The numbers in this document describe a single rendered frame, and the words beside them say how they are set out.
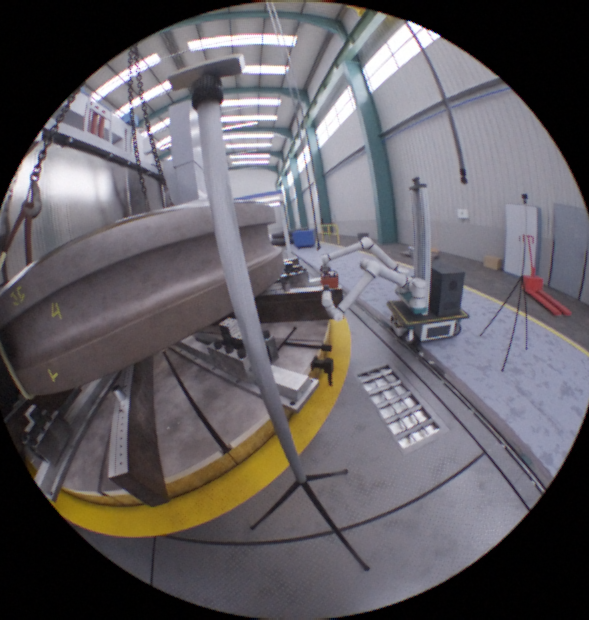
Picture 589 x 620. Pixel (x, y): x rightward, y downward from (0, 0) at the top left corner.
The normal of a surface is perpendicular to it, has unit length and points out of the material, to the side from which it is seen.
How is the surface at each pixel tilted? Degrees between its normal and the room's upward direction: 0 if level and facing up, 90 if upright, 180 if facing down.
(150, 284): 90
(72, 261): 90
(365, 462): 0
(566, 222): 90
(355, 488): 0
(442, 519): 0
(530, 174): 90
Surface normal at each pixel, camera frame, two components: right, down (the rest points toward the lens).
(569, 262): -0.97, 0.21
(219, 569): -0.15, -0.91
